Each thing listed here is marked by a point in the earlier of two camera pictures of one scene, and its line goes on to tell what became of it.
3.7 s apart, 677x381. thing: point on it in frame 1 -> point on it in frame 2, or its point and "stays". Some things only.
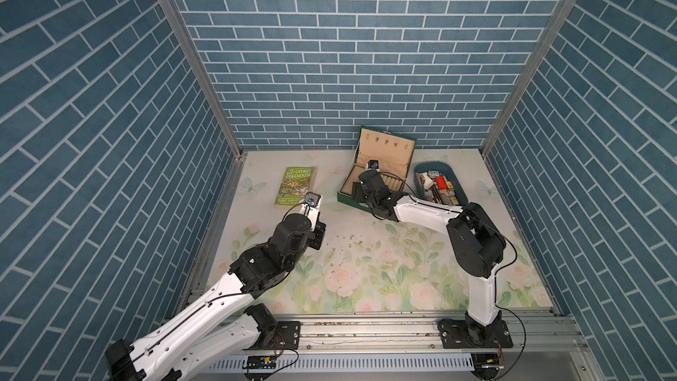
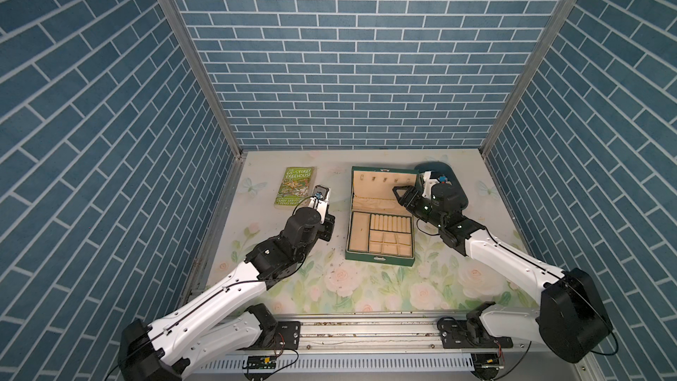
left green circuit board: [262, 362] stays
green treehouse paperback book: [294, 183] stays
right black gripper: [357, 191] -> [412, 193]
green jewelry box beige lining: [390, 153] -> [380, 227]
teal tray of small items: [436, 181] stays
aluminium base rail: [417, 333] stays
